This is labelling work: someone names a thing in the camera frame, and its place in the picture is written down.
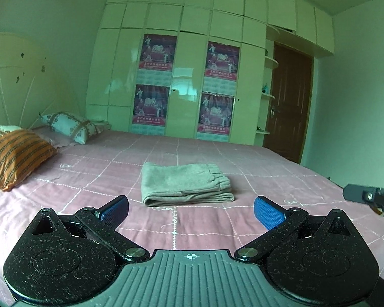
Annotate pink checked bedspread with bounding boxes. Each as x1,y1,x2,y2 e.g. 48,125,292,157
0,129,384,307

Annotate cream corner shelves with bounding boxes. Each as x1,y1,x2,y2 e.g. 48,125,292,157
255,38,280,135

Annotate brown wooden door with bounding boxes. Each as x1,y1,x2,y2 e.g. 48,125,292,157
263,41,314,164

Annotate wall poster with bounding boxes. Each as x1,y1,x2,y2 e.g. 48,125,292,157
132,84,170,135
137,33,177,85
203,41,241,94
196,92,235,142

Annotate grey-green pants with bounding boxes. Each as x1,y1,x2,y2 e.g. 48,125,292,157
141,162,236,207

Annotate pink pillow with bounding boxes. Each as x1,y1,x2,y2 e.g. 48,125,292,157
30,125,81,149

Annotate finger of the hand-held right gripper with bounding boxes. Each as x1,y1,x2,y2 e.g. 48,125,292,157
343,183,384,213

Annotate white patterned bolster pillow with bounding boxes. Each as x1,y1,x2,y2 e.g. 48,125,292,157
38,112,112,145

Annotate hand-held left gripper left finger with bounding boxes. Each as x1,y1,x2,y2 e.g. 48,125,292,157
19,194,148,261

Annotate orange striped pillow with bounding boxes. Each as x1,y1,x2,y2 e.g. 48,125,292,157
0,129,58,192

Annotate cream built-in wardrobe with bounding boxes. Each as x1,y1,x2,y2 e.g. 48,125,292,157
85,0,335,146

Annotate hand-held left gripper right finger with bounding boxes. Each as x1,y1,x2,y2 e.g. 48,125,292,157
234,195,360,261

